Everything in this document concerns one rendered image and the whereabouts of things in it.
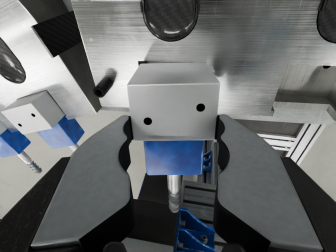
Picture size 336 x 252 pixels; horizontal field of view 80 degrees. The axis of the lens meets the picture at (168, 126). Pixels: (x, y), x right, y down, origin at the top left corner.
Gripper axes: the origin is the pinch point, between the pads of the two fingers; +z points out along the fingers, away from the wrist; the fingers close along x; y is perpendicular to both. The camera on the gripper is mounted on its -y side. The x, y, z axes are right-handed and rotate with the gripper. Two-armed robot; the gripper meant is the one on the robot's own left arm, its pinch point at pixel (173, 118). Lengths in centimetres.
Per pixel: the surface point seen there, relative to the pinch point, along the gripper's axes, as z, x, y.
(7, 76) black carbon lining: 11.7, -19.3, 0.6
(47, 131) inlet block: 10.6, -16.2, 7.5
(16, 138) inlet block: 13.5, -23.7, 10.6
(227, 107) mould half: 4.6, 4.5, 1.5
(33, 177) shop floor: 137, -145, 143
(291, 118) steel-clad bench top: 13.1, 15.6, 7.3
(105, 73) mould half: 5.7, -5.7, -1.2
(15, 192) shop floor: 148, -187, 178
